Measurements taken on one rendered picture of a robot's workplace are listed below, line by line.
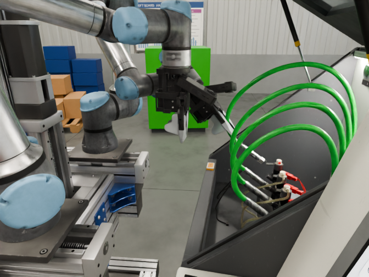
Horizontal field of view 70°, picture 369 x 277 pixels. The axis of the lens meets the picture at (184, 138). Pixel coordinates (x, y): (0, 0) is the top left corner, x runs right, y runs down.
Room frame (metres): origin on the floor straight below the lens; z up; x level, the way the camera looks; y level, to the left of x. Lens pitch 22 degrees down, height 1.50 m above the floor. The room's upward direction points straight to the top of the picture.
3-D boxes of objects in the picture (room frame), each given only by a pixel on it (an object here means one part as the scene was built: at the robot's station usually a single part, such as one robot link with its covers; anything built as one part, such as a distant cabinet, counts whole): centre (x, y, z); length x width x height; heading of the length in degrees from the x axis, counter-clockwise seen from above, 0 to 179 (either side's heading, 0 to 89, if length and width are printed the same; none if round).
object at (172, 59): (0.71, 0.02, 1.44); 0.08 x 0.08 x 0.05
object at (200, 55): (4.44, 0.12, 0.65); 0.95 x 0.86 x 1.30; 93
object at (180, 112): (0.69, 0.01, 1.29); 0.05 x 0.02 x 0.09; 169
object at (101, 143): (1.06, 0.37, 1.09); 0.15 x 0.15 x 0.10
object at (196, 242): (0.82, -0.07, 0.87); 0.62 x 0.04 x 0.16; 169
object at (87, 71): (6.76, 2.72, 0.61); 1.26 x 0.48 x 1.22; 85
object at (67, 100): (4.57, 2.19, 0.39); 1.20 x 0.85 x 0.79; 7
